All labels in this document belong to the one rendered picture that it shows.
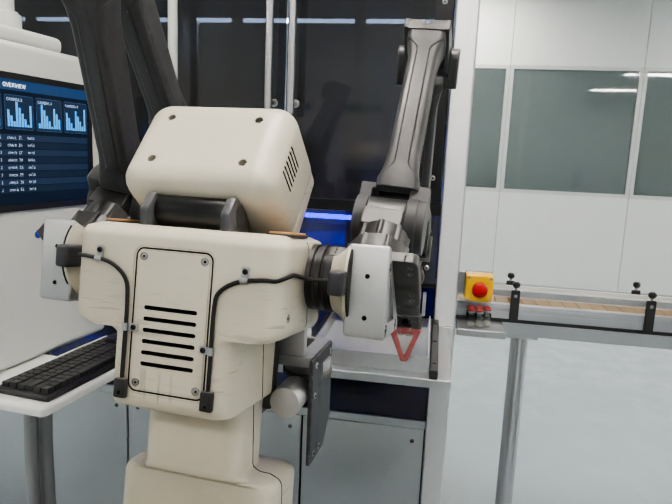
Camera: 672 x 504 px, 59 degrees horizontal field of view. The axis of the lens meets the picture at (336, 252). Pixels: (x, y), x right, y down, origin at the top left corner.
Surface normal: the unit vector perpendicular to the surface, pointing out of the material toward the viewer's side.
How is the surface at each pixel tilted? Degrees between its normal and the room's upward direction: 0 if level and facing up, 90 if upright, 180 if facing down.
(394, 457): 90
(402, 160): 56
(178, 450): 82
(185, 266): 82
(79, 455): 90
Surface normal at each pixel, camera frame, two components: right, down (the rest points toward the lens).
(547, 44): -0.18, 0.15
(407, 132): -0.14, -0.43
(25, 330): 0.96, 0.09
